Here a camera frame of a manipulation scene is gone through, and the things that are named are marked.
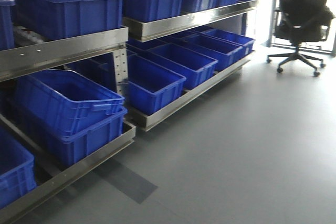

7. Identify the black office chair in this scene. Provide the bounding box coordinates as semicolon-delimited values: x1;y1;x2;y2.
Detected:
266;0;335;77

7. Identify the large blue crate top left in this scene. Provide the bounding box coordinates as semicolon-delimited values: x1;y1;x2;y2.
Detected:
13;0;124;40

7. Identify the blue crate under tilted crate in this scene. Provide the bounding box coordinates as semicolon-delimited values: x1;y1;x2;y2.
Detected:
13;105;128;167

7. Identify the blue crate lower middle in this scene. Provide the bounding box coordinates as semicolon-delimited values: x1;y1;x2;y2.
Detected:
126;55;186;115

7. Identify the steel flow rack shelving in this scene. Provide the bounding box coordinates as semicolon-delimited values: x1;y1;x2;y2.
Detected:
0;0;259;223

